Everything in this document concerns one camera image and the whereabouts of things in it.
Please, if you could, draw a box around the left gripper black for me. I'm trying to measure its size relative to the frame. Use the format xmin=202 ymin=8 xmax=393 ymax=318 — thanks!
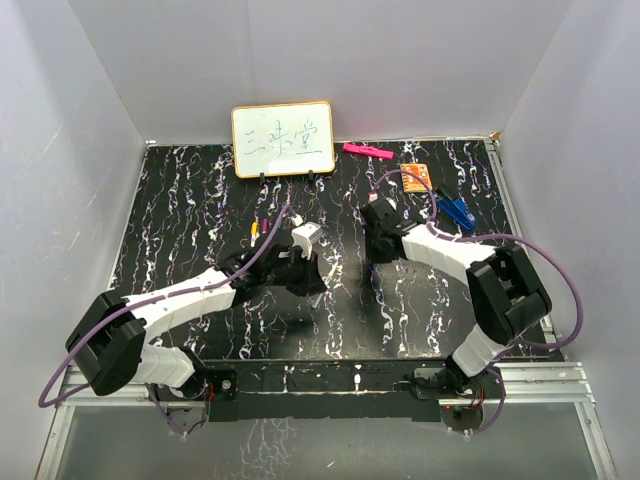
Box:
xmin=264 ymin=247 xmax=326 ymax=298

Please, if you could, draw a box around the white pen blue end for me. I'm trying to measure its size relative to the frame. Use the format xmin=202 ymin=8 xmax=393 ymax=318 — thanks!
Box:
xmin=310 ymin=262 xmax=337 ymax=310

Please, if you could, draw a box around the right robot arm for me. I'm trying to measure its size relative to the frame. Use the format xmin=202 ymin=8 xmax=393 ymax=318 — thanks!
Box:
xmin=360 ymin=198 xmax=552 ymax=397

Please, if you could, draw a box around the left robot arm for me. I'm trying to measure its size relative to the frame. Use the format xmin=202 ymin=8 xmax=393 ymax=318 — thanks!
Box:
xmin=65 ymin=244 xmax=326 ymax=399

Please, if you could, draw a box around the small spiral notebook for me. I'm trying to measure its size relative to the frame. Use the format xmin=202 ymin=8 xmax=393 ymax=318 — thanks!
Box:
xmin=400 ymin=163 xmax=432 ymax=193

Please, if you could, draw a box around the black base bar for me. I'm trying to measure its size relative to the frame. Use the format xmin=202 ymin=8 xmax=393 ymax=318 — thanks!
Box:
xmin=202 ymin=358 xmax=506 ymax=425

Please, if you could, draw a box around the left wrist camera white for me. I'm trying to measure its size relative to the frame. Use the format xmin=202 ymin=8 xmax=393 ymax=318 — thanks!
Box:
xmin=291 ymin=222 xmax=322 ymax=260

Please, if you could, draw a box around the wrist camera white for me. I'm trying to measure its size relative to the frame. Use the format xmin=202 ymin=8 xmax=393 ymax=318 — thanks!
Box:
xmin=368 ymin=192 xmax=397 ymax=210
xmin=291 ymin=222 xmax=322 ymax=260

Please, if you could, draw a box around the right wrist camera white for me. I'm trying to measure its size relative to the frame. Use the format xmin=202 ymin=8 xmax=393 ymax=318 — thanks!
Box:
xmin=368 ymin=192 xmax=397 ymax=210

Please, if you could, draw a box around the whiteboard with yellow frame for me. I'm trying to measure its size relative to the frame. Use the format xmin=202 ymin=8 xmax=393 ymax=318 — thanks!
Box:
xmin=231 ymin=101 xmax=336 ymax=179

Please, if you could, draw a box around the aluminium frame rail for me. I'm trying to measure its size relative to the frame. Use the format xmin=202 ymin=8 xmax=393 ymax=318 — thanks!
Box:
xmin=439 ymin=362 xmax=599 ymax=407

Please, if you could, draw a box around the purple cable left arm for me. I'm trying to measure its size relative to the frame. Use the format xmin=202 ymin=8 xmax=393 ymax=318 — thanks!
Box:
xmin=38 ymin=203 xmax=301 ymax=435

